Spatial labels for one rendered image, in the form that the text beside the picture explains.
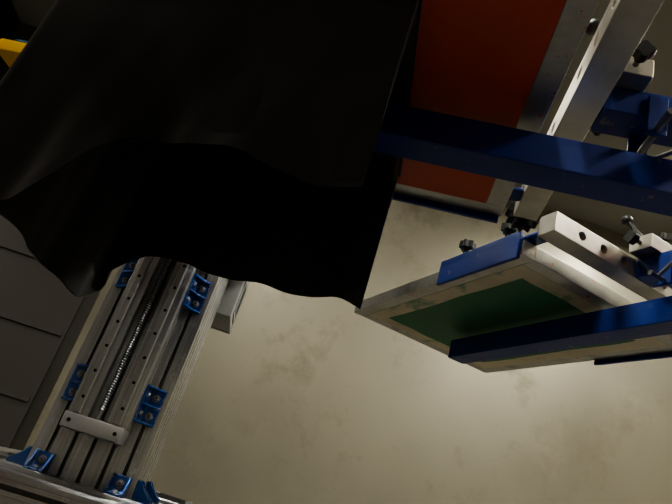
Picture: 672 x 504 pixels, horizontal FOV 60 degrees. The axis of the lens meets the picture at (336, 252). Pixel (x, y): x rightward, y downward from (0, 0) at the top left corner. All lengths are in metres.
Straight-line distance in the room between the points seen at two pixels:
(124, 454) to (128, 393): 0.15
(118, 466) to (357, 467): 2.90
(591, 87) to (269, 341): 3.54
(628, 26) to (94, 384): 1.24
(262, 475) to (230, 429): 0.37
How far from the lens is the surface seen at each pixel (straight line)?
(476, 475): 4.51
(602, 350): 1.86
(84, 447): 1.53
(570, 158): 0.96
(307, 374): 4.26
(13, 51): 1.34
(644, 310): 1.46
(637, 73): 1.06
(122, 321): 1.48
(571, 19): 0.86
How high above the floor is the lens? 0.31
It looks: 24 degrees up
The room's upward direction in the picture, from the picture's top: 18 degrees clockwise
